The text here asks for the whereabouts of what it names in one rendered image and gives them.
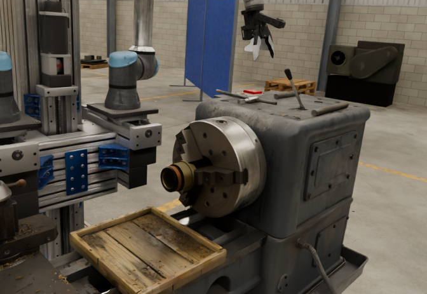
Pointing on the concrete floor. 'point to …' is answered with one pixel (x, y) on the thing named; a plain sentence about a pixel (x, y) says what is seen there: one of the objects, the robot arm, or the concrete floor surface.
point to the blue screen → (210, 43)
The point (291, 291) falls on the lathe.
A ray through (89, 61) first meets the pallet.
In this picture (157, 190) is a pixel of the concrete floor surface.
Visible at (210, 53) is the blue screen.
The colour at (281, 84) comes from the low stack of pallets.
